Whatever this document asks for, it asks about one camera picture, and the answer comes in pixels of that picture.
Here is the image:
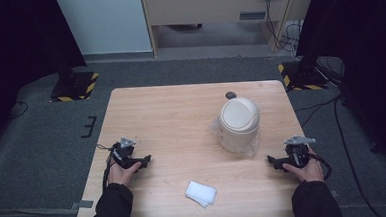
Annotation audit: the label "black stand base striped edge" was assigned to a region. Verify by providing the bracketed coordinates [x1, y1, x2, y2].
[277, 59, 329, 93]
[48, 70, 101, 104]

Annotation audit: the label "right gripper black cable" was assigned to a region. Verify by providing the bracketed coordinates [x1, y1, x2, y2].
[310, 151, 334, 182]

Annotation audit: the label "grey tape strip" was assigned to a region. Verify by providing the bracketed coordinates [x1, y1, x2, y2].
[69, 199, 95, 211]

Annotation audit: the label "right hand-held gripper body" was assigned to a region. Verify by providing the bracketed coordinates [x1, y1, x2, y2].
[283, 134, 318, 170]

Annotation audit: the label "white panel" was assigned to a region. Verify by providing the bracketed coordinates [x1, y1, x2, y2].
[54, 0, 154, 58]

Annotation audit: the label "black curtain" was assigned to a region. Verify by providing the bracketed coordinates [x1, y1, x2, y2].
[292, 0, 386, 184]
[0, 0, 92, 157]

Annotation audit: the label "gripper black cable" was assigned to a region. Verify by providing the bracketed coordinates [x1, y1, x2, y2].
[310, 151, 334, 182]
[96, 142, 120, 192]

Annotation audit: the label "black hanging cables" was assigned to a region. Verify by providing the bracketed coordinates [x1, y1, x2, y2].
[264, 0, 306, 54]

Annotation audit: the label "person's left hand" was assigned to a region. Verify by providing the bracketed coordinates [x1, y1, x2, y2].
[107, 158, 144, 188]

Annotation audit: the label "person's right hand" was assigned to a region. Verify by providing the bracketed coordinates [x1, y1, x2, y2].
[281, 146, 325, 185]

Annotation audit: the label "white folded tissue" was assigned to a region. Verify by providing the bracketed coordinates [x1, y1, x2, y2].
[184, 178, 218, 210]

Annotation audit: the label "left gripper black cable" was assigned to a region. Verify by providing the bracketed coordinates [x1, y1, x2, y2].
[96, 142, 120, 192]

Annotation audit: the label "white swing-lid trash can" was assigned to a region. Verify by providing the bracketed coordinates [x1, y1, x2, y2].
[213, 95, 263, 155]

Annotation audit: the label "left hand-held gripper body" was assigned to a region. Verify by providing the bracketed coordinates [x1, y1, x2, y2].
[109, 135, 142, 171]

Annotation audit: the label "clear plastic bag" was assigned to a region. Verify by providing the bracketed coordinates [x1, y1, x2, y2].
[208, 113, 264, 162]

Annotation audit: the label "light wooden desk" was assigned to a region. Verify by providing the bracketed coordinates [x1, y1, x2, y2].
[140, 0, 321, 60]

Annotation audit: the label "thin black floor cable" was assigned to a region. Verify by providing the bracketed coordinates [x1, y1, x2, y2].
[6, 100, 30, 120]

